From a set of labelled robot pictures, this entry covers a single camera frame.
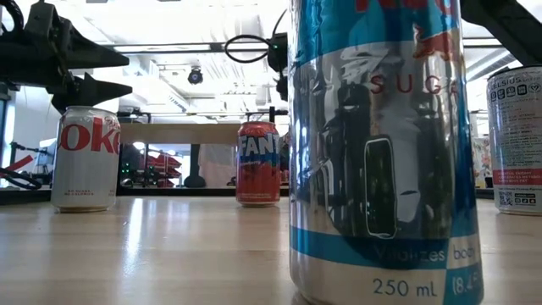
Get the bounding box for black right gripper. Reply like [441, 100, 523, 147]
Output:
[266, 31, 290, 103]

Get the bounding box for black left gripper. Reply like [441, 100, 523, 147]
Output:
[0, 2, 134, 114]

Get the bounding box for silver Diet Coke can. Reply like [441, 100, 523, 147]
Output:
[49, 105, 123, 214]

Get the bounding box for red Fanta can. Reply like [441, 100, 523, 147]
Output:
[235, 120, 282, 208]

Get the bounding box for blue silver Red Bull can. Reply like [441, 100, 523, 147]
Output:
[287, 0, 486, 305]

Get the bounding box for tall white Celsius can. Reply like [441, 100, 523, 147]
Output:
[485, 64, 542, 217]

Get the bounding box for grey computer monitor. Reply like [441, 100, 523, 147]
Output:
[36, 137, 59, 169]

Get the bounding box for black articulated stand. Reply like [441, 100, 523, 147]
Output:
[8, 141, 47, 181]

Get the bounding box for red angled bar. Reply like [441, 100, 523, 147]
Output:
[3, 154, 36, 173]

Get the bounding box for red storage bins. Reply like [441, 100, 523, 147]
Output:
[146, 152, 184, 188]

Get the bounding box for white draped cloth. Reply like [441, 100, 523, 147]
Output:
[198, 143, 238, 188]

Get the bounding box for floral patterned cloth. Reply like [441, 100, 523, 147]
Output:
[472, 135, 495, 190]

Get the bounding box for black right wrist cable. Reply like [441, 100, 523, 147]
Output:
[223, 8, 290, 64]

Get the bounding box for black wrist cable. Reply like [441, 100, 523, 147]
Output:
[223, 8, 290, 64]
[0, 0, 25, 36]

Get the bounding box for black horizontal frame beam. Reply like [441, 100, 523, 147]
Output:
[101, 40, 505, 55]

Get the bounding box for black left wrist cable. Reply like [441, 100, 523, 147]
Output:
[0, 0, 25, 36]

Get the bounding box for wooden shelf black metal frame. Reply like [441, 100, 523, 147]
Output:
[113, 105, 290, 198]

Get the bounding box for thick black cable loop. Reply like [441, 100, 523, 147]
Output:
[0, 167, 43, 191]

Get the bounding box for black aluminium frame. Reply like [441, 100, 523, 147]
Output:
[0, 186, 495, 208]

